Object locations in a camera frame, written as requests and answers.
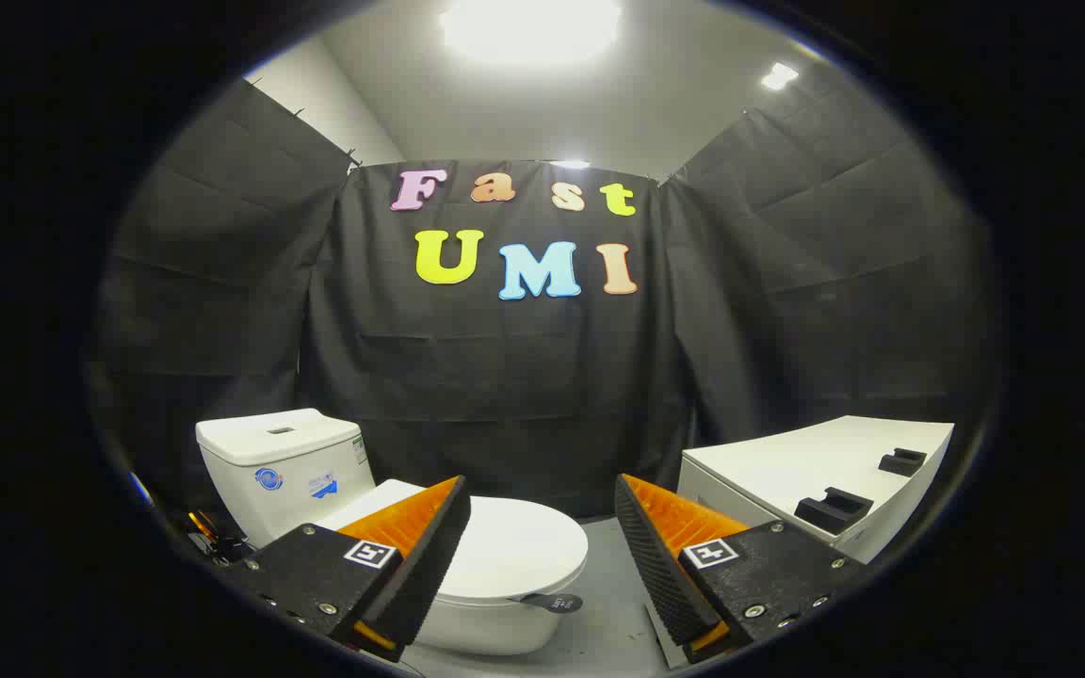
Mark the black bracket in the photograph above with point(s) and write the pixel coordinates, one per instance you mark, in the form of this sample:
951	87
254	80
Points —
830	510
902	461

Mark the large ceiling light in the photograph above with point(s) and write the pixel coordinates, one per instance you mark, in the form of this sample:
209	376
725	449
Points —
528	28

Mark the black backdrop cloth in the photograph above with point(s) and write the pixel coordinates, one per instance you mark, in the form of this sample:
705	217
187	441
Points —
524	377

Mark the white toilet lid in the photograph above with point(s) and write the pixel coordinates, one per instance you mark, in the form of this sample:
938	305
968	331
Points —
516	546

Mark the orange and black tools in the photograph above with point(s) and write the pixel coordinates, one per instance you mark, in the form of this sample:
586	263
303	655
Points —
213	539

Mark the white ceramic toilet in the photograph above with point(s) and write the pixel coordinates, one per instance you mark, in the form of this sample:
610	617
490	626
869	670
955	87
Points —
269	471

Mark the small ceiling light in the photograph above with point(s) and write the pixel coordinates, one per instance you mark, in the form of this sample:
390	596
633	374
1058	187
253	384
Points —
779	76

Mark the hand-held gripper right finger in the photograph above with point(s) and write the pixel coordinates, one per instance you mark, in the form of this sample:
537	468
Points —
660	565

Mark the white cabinet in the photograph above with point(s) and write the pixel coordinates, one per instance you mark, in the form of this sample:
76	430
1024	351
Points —
787	466

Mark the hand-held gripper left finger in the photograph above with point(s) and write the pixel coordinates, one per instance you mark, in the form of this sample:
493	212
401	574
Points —
429	565

